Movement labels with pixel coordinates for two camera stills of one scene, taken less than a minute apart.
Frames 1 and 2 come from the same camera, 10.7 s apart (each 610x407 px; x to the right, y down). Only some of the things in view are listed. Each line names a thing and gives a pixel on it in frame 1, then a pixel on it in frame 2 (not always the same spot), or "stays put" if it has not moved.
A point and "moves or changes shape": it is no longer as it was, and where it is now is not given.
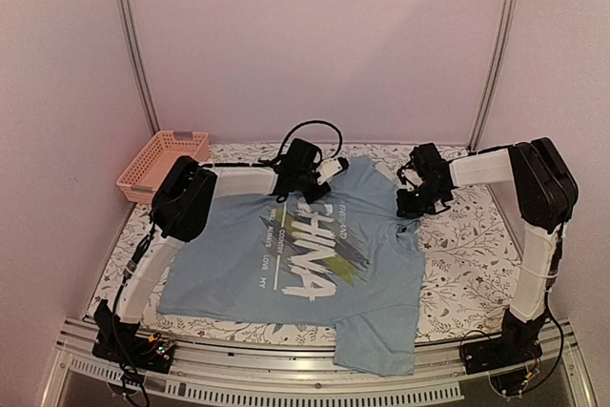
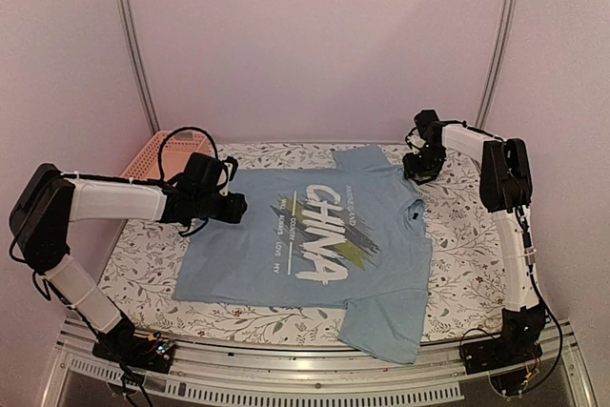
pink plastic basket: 153,162 stays put
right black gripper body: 423,203 to 429,163
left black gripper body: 305,186 to 231,214
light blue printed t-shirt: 342,256 moves or changes shape
